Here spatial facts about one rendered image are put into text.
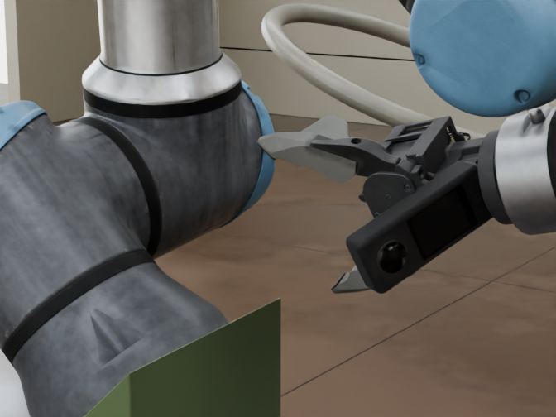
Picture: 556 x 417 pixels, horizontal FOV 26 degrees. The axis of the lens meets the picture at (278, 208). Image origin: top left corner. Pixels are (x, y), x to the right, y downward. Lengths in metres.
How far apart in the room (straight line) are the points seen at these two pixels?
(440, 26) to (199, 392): 0.41
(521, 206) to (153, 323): 0.31
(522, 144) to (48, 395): 0.42
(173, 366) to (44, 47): 8.28
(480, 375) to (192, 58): 3.00
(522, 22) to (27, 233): 0.49
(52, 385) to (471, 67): 0.46
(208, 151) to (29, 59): 7.99
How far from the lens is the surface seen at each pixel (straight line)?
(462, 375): 4.00
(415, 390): 3.85
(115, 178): 1.05
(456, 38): 0.69
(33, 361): 1.00
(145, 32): 1.08
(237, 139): 1.14
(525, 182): 0.86
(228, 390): 1.02
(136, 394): 0.91
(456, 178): 0.90
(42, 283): 0.99
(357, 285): 1.00
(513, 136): 0.87
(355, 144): 0.92
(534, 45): 0.67
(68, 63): 9.37
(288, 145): 0.95
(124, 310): 0.97
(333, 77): 1.61
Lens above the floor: 1.41
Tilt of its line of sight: 13 degrees down
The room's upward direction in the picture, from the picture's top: straight up
